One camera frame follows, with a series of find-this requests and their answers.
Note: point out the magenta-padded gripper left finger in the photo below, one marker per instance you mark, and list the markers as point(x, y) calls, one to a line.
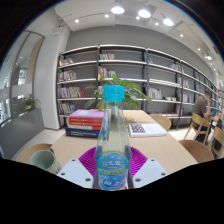
point(75, 170)

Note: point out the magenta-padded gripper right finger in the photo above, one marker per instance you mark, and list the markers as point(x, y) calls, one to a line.
point(149, 170)

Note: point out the clear bottle with blue cap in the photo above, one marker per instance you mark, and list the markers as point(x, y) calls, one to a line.
point(112, 146)

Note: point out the grey spotted ceramic cup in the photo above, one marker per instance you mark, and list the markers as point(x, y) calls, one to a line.
point(45, 160)

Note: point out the white open booklet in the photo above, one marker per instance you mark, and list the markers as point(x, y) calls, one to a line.
point(146, 130)

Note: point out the round-backed wooden chair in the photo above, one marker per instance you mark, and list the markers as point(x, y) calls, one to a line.
point(31, 151)
point(161, 120)
point(196, 150)

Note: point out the red book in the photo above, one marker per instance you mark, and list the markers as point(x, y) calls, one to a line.
point(85, 123)

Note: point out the pink book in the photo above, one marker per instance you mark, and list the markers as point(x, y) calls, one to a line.
point(86, 113)

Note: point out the group of slatted wooden chairs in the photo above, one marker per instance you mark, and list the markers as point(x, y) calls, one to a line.
point(203, 125)

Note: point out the person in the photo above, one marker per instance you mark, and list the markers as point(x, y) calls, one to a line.
point(200, 108)

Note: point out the green potted table plant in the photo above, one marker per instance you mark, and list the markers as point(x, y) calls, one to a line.
point(133, 91)

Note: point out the small green ledge plant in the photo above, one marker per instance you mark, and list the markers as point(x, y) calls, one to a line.
point(30, 102)

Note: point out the grey shelf unit with books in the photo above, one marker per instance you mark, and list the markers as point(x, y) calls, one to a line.
point(133, 63)

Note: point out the group of ceiling lights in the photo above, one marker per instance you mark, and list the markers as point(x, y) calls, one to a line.
point(144, 13)

